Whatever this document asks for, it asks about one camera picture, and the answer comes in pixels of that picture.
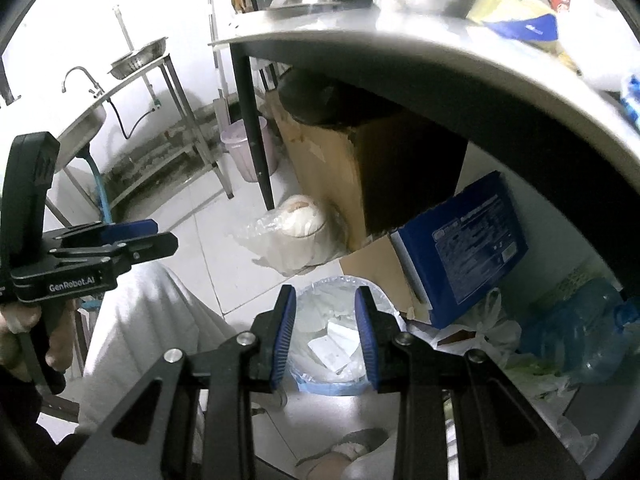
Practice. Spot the thin white wall pipe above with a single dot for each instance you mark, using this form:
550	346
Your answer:
125	32

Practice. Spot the crumpled clear plastic bag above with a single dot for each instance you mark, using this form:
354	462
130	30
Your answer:
575	440

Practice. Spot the white paper scraps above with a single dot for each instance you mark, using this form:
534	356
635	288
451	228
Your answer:
332	347

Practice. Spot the grey fuzzy slipper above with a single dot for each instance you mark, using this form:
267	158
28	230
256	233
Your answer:
350	440

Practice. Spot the white plastic carrier bag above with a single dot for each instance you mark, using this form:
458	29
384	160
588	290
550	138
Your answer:
490	330

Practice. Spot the dark round pot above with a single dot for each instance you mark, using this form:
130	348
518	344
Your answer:
320	97

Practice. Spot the flat brown cardboard sheet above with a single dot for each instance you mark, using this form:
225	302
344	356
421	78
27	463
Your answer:
375	270

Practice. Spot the bag-wrapped white rice cooker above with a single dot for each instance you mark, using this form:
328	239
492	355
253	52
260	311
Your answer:
300	225

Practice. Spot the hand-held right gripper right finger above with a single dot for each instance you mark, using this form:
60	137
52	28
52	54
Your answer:
364	340

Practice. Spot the blue and white packet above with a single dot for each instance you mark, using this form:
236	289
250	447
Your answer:
525	27

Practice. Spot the person's leg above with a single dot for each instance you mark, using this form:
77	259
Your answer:
380	460
150	320

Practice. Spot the round metal basin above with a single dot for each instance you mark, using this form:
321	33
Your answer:
137	57

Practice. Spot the stainless steel sink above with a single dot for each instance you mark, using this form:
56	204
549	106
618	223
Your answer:
82	130

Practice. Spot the large brown cardboard box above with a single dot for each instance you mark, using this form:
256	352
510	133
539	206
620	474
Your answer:
325	160

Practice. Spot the steel sink stand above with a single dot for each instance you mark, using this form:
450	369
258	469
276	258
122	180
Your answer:
195	125

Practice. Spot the yellow plastic bag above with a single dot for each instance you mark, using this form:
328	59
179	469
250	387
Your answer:
510	7

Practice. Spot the white mop pole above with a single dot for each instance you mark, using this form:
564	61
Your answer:
216	60

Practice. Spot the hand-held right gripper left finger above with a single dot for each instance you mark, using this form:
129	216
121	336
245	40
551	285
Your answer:
282	335

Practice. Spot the pink waste basket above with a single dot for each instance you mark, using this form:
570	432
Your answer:
240	150

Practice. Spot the clear bag of green vegetables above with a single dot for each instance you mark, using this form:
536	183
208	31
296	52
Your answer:
535	375

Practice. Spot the blue bin with clear liner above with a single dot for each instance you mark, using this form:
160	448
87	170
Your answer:
325	305

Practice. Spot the chrome faucet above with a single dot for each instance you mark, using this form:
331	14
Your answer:
82	72

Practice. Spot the large white plastic bag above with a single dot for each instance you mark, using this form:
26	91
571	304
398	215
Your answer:
595	35

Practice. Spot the person's right leg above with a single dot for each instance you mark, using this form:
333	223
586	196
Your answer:
380	460

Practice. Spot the blue water jug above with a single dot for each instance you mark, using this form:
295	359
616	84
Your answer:
575	330

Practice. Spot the person's left leg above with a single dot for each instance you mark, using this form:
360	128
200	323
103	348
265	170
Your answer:
150	320

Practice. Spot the black table leg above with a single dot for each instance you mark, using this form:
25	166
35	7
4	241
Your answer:
252	125

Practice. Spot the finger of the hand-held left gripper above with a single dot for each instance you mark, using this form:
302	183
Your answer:
130	230
150	247

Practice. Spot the blue cardboard box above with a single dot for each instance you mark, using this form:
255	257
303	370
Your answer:
465	250

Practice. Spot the person's left hand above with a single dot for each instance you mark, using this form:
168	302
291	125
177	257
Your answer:
60	340

